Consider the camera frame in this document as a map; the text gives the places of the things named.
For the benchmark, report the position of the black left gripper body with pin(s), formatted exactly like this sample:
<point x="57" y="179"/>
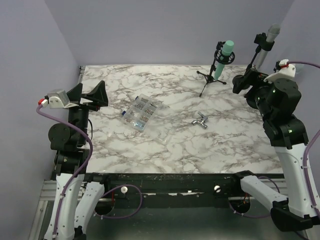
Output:
<point x="79" y="115"/>

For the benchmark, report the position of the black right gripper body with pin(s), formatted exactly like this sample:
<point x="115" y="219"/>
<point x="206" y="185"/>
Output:
<point x="260" y="87"/>

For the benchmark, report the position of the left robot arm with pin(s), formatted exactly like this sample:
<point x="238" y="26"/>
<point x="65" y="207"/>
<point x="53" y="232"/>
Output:
<point x="67" y="138"/>

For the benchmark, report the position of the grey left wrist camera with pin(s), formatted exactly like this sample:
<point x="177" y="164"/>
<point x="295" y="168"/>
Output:
<point x="56" y="99"/>

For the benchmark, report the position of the black round-base microphone stand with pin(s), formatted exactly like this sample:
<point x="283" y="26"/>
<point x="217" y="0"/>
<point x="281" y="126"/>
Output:
<point x="258" y="40"/>

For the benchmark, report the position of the silver grey microphone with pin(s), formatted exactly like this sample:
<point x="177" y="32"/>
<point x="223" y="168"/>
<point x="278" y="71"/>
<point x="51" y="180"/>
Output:
<point x="267" y="44"/>

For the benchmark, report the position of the chrome water tap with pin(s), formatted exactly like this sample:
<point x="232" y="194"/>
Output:
<point x="201" y="122"/>

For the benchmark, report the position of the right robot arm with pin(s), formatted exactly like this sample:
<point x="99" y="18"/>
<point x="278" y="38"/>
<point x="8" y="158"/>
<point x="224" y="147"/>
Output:
<point x="276" y="97"/>

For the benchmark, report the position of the aluminium frame profile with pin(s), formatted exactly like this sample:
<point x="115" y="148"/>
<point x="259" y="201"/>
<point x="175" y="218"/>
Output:
<point x="42" y="197"/>

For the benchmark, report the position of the mint green microphone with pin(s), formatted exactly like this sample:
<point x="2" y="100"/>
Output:
<point x="224" y="56"/>

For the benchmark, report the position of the black front mounting rail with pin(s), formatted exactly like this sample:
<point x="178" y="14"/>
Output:
<point x="170" y="190"/>

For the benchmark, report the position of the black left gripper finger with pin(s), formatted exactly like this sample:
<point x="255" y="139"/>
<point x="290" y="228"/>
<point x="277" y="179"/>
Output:
<point x="75" y="94"/>
<point x="98" y="95"/>

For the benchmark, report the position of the clear plastic screw box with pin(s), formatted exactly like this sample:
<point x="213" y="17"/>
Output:
<point x="151" y="117"/>

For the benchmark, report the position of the black tripod microphone stand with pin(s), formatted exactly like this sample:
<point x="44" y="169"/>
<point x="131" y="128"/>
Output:
<point x="210" y="77"/>

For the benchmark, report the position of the white microphone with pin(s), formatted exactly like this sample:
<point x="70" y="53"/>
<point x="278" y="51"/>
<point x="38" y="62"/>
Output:
<point x="298" y="68"/>

